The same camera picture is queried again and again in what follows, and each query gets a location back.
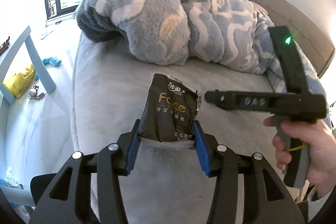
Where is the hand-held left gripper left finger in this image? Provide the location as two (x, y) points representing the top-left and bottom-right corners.
(29, 119), (141, 224)

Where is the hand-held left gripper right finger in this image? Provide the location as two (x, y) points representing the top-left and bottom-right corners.
(194, 120), (306, 224)

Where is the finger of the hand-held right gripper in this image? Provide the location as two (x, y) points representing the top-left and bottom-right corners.
(204, 89), (242, 111)

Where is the black tissue packet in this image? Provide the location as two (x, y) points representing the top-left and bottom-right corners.
(138, 73), (202, 150)

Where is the person's right forearm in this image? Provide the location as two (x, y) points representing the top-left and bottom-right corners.
(299, 185), (336, 224)

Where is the person's right hand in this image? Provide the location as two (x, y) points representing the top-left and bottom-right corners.
(263, 115), (336, 191)

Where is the grey bed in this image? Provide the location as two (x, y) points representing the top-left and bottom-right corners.
(70, 30), (302, 224)

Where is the grey padded headboard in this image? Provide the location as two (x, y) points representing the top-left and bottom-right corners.
(248, 0), (336, 79)

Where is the grey blue patterned fleece blanket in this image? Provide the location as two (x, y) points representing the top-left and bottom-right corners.
(75, 0), (333, 130)

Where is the blue toy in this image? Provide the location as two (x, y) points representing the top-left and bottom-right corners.
(42, 56), (62, 67)

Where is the pale blue table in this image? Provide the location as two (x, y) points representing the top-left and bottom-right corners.
(0, 26), (57, 105)

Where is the yellow plastic bag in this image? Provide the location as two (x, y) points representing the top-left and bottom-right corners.
(3, 64), (36, 99)

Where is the metal keychain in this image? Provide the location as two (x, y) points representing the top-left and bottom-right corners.
(28, 85), (46, 102)

